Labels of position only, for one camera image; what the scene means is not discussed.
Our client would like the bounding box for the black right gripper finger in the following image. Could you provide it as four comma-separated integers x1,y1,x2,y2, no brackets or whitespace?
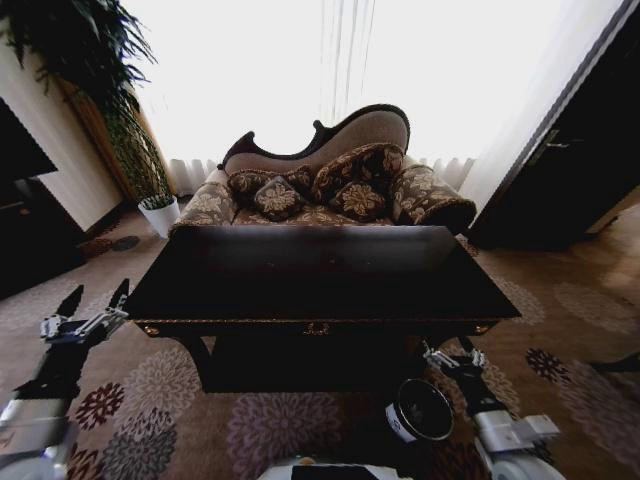
458,336,488,371
421,340,459,372

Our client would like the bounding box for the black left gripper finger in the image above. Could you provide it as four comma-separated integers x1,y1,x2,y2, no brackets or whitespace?
73,278,132,339
39,285,85,344

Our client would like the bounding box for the black trash bin white rim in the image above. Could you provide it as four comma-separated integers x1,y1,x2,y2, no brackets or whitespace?
384,378,455,445

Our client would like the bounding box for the dark low cabinet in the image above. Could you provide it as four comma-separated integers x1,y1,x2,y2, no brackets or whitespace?
0,174,87,302

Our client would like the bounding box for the white plant pot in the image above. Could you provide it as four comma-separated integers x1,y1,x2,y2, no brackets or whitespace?
137,195,181,240

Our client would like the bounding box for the dark wooden table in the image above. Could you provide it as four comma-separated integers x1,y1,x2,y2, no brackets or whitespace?
122,224,522,396

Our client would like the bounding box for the white robot front shell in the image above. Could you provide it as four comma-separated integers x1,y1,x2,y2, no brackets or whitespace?
257,462,396,480

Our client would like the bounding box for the dark flat screen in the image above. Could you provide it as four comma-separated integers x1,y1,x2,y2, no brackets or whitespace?
0,97,60,180

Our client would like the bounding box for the floral patterned rug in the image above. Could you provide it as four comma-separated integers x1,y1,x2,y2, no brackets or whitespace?
0,212,640,480

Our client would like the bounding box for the small dark floral cushion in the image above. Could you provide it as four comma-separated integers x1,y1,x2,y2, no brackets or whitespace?
331,180,387,221

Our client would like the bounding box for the long floral bolster cushion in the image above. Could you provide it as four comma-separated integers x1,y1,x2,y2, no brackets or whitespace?
227,166,314,207

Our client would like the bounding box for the small square floral cushion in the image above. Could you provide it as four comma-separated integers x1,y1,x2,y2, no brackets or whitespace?
253,177,306,222

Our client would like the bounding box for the large floral cushion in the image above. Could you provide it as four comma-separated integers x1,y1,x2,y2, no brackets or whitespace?
311,143,405,206

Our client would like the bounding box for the dark wooden door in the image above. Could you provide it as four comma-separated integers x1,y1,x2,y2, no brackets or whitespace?
467,0,640,252

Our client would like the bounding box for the tall green plant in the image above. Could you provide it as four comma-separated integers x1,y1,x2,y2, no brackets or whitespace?
0,0,177,211

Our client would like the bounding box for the white sheer curtain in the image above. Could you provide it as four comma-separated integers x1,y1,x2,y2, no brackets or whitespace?
130,0,629,197

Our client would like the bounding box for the floral chaise sofa dark frame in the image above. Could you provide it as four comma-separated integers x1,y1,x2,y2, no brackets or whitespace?
169,103,477,239

